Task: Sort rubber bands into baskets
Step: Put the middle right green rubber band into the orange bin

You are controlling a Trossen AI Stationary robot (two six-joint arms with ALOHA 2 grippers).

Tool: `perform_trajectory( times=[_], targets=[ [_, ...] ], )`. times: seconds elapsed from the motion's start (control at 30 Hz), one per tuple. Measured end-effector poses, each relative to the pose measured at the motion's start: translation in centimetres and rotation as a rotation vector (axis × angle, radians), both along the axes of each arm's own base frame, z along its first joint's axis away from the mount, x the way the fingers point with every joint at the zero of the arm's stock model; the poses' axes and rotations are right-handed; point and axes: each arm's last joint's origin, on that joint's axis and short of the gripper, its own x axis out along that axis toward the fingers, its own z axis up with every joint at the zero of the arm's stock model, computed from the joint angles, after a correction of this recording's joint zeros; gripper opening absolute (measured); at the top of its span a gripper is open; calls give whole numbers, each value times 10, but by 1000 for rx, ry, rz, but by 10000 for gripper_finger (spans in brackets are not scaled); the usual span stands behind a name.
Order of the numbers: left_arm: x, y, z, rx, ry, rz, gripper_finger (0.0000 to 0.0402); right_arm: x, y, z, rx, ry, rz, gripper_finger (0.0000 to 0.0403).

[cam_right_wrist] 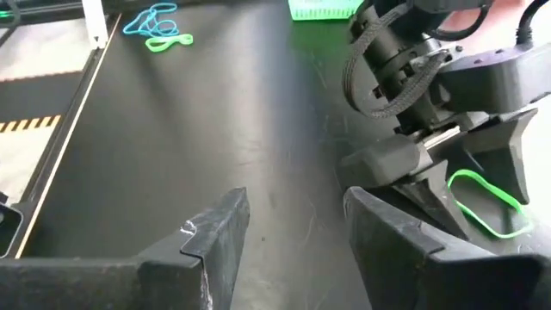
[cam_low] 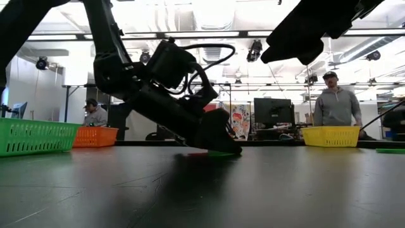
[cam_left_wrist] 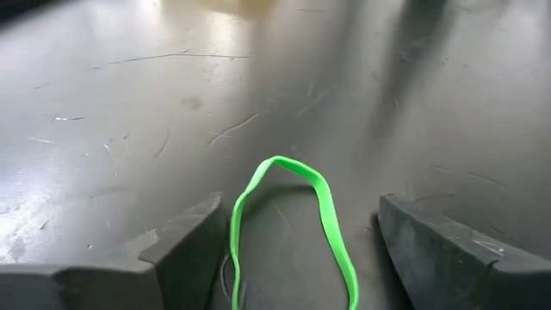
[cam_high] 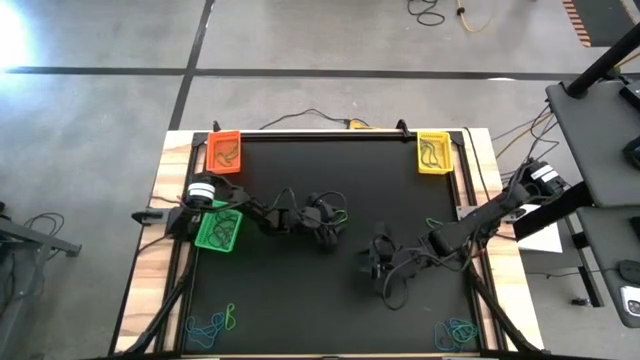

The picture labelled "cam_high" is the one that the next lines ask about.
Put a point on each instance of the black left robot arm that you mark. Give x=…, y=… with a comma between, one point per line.
x=250, y=207

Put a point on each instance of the green plastic basket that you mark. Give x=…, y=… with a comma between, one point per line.
x=202, y=235

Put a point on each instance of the orange plastic basket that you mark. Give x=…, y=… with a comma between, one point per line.
x=210, y=170

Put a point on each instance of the white paper sheet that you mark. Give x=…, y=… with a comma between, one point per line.
x=542, y=237

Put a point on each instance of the black desk leg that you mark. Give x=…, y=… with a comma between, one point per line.
x=587, y=275

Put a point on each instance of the black pole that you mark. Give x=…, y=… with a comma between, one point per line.
x=605, y=62

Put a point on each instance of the black table frame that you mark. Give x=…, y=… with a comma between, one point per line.
x=325, y=135

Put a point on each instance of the smartphone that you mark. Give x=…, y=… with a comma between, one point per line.
x=632, y=300

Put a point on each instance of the black side clamp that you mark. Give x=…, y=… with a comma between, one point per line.
x=147, y=216

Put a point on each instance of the blue rubber band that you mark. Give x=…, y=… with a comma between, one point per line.
x=437, y=340
x=232, y=235
x=192, y=340

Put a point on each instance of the grey metal bracket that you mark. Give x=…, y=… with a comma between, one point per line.
x=463, y=212

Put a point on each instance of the grey desk top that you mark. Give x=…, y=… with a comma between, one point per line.
x=590, y=145
x=610, y=240

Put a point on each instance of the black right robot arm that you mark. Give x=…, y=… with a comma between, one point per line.
x=480, y=220

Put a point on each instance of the black floor mat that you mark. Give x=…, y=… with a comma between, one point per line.
x=605, y=20

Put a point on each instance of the black desk crossbar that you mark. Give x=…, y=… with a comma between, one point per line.
x=565, y=206

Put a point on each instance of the grey metal stand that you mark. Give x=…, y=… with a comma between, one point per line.
x=30, y=240

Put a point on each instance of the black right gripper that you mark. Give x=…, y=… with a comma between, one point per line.
x=406, y=257

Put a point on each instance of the yellow plastic basket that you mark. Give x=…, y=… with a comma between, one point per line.
x=435, y=171

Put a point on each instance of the black computer mouse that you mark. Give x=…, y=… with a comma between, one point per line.
x=631, y=271
x=634, y=152

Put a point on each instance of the black desk device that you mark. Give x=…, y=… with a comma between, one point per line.
x=632, y=95

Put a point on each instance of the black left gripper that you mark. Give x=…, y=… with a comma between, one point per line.
x=299, y=221

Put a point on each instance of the small black floor object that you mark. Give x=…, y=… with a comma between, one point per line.
x=581, y=301

